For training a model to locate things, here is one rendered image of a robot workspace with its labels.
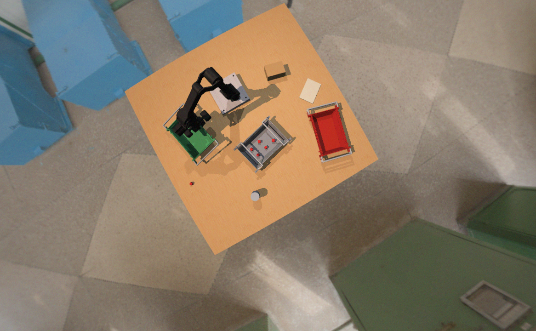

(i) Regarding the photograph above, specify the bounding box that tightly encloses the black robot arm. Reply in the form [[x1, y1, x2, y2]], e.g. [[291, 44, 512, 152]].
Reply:
[[173, 67, 240, 136]]

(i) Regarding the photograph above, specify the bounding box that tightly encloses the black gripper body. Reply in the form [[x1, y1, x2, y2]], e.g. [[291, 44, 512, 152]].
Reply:
[[184, 110, 211, 138]]

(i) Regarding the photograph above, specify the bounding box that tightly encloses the grey cylinder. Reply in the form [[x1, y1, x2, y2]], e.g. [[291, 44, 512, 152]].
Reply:
[[251, 191, 260, 201]]

